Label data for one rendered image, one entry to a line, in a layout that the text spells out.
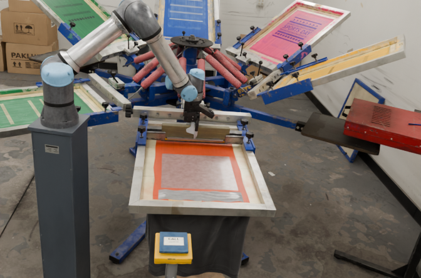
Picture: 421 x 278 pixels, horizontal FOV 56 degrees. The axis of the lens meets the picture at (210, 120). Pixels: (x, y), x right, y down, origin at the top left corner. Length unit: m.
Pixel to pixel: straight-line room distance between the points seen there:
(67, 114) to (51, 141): 0.13
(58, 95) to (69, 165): 0.30
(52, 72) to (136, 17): 0.39
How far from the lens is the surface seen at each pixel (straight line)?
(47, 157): 1.77
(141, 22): 1.66
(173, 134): 2.08
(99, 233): 3.01
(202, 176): 1.85
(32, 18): 5.90
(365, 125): 2.38
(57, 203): 1.88
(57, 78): 1.63
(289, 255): 3.01
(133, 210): 1.60
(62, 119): 1.69
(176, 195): 1.71
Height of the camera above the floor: 1.94
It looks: 24 degrees down
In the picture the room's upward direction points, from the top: 7 degrees clockwise
